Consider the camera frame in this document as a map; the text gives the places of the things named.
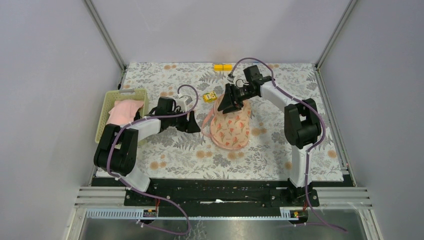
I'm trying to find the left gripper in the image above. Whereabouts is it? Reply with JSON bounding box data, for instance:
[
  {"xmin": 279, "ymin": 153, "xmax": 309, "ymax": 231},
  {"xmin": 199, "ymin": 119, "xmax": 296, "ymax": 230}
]
[{"xmin": 166, "ymin": 107, "xmax": 201, "ymax": 133}]

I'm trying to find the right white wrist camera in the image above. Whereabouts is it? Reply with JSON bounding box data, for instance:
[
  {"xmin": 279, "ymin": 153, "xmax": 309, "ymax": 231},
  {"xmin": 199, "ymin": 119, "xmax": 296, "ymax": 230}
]
[{"xmin": 227, "ymin": 74, "xmax": 235, "ymax": 84}]

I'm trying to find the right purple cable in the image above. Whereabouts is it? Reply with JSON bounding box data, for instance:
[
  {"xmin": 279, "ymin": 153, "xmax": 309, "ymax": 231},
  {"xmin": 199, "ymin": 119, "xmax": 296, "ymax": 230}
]
[{"xmin": 228, "ymin": 57, "xmax": 349, "ymax": 232}]

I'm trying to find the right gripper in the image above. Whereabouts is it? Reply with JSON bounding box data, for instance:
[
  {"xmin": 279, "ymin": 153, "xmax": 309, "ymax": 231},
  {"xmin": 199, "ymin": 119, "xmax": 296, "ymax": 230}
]
[{"xmin": 217, "ymin": 83, "xmax": 257, "ymax": 115}]

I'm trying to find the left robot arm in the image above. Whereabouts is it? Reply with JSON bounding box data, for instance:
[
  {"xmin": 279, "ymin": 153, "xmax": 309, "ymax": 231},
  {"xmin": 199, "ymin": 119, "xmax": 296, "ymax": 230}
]
[{"xmin": 93, "ymin": 96, "xmax": 201, "ymax": 206}]

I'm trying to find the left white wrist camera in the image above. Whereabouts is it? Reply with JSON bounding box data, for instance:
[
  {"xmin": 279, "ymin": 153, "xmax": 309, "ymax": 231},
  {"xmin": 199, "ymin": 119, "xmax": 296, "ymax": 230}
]
[{"xmin": 175, "ymin": 95, "xmax": 193, "ymax": 113}]

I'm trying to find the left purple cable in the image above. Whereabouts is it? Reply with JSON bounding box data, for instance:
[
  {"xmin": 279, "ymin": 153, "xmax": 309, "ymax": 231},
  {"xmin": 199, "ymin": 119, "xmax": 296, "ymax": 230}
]
[{"xmin": 105, "ymin": 84, "xmax": 200, "ymax": 237}]

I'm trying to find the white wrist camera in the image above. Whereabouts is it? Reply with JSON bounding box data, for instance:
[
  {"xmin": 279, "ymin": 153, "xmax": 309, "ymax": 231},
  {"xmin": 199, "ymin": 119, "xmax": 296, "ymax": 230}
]
[
  {"xmin": 227, "ymin": 74, "xmax": 235, "ymax": 84},
  {"xmin": 175, "ymin": 95, "xmax": 193, "ymax": 113}
]

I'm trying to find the pale green plastic basket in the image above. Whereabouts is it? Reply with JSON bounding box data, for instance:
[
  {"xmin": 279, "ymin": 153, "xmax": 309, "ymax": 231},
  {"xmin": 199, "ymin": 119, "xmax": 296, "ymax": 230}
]
[{"xmin": 94, "ymin": 88, "xmax": 149, "ymax": 144}]

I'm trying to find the yellow block left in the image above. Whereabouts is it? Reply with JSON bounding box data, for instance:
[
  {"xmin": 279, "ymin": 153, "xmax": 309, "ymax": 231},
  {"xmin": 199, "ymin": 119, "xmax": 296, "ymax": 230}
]
[{"xmin": 213, "ymin": 64, "xmax": 224, "ymax": 72}]

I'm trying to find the yellow block right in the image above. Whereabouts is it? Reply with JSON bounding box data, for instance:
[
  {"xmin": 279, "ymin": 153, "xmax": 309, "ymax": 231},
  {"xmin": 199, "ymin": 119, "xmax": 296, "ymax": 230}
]
[{"xmin": 222, "ymin": 64, "xmax": 233, "ymax": 72}]

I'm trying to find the yellow owl toy block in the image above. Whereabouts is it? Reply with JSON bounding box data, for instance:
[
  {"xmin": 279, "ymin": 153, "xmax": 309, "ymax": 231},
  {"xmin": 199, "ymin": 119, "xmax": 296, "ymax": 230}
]
[{"xmin": 202, "ymin": 91, "xmax": 218, "ymax": 103}]

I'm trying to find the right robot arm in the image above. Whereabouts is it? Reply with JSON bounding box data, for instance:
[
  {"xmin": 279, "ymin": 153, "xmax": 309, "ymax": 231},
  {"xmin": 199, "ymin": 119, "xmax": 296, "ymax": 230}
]
[{"xmin": 217, "ymin": 65, "xmax": 326, "ymax": 206}]

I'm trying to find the pink bra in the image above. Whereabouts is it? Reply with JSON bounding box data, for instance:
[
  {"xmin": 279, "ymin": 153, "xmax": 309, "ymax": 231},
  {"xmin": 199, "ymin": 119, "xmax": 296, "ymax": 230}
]
[{"xmin": 106, "ymin": 99, "xmax": 145, "ymax": 126}]

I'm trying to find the floral tablecloth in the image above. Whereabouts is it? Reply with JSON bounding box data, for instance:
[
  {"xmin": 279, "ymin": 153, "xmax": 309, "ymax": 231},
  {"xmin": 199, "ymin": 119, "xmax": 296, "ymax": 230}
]
[{"xmin": 122, "ymin": 62, "xmax": 343, "ymax": 182}]

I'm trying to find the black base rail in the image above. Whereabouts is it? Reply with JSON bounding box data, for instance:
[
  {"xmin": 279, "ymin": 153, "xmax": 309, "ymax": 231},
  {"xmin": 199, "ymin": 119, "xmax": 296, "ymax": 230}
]
[{"xmin": 124, "ymin": 178, "xmax": 320, "ymax": 217}]

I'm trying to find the black bra in basket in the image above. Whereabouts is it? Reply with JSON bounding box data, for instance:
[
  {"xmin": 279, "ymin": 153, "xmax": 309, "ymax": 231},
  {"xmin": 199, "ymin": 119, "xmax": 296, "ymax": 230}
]
[{"xmin": 133, "ymin": 109, "xmax": 143, "ymax": 122}]

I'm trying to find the purple cable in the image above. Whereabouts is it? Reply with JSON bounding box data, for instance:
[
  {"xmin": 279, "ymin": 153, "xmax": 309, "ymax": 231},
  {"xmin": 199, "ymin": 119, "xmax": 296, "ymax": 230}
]
[
  {"xmin": 105, "ymin": 84, "xmax": 200, "ymax": 237},
  {"xmin": 228, "ymin": 57, "xmax": 349, "ymax": 232}
]

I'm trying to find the pink floral mesh laundry bag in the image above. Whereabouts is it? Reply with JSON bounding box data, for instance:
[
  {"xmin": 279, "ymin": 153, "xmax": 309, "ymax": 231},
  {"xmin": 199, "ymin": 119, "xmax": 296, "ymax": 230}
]
[{"xmin": 201, "ymin": 95, "xmax": 252, "ymax": 151}]

